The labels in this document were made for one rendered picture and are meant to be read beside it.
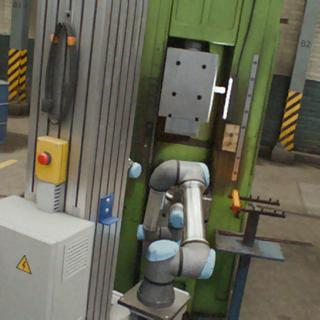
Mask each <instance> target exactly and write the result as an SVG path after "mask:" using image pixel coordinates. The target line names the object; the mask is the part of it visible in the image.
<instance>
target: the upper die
mask: <svg viewBox="0 0 320 320"><path fill-rule="evenodd" d="M171 115H172V114H169V117H166V122H165V128H164V133H170V134H179V135H185V136H195V137H197V134H198V133H199V124H200V121H197V118H196V117H195V121H192V120H186V119H176V118H172V117H171Z"/></svg>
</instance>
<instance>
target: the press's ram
mask: <svg viewBox="0 0 320 320"><path fill-rule="evenodd" d="M218 62H219V55H218V54H215V53H211V52H205V51H204V52H202V51H191V50H186V49H179V48H174V47H169V48H168V50H166V61H165V67H164V77H163V83H162V88H161V99H160V104H159V116H165V117H169V114H172V115H171V117H172V118H176V119H186V120H192V121H195V117H196V118H197V121H202V122H208V120H209V112H210V107H211V99H212V94H213V91H217V92H222V93H224V89H225V88H224V87H218V86H214V84H215V80H216V71H217V66H218Z"/></svg>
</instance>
